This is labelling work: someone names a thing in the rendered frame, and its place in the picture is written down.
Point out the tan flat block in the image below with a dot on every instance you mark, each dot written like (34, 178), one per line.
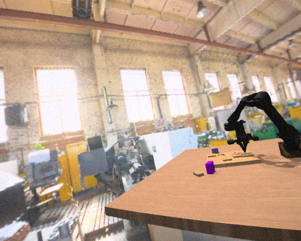
(198, 173)

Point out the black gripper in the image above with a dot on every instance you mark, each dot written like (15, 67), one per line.
(244, 144)

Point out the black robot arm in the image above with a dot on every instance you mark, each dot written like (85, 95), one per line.
(262, 101)

